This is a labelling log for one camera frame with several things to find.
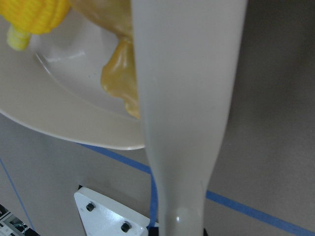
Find tan toy ginger root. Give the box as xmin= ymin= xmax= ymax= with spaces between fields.
xmin=100 ymin=38 xmax=140 ymax=119

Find beige hand brush black bristles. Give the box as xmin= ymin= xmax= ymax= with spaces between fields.
xmin=131 ymin=0 xmax=248 ymax=236

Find beige plastic dustpan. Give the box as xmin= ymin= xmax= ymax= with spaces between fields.
xmin=0 ymin=10 xmax=144 ymax=150

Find brown toy potato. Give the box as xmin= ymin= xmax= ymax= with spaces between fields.
xmin=70 ymin=0 xmax=133 ymax=39

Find yellow toy corn cob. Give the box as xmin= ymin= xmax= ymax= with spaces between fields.
xmin=0 ymin=0 xmax=70 ymax=51

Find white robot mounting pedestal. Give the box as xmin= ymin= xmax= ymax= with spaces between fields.
xmin=74 ymin=187 xmax=150 ymax=236

